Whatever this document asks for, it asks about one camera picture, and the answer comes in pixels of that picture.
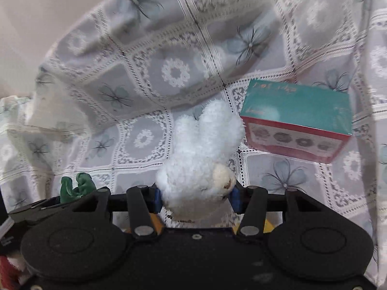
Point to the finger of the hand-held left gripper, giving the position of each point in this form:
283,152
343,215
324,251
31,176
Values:
30,211

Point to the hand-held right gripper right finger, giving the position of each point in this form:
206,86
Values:
237,201

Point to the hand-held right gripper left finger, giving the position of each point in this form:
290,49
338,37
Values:
157,201

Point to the white plush bunny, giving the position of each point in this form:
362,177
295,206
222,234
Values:
199,157

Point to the red and white garment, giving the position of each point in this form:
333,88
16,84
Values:
9,262

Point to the yellow box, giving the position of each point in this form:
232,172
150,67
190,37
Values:
269,226

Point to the red and teal box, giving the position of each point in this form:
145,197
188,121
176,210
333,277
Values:
296,108

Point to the white lace floral cloth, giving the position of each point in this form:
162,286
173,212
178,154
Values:
151,66

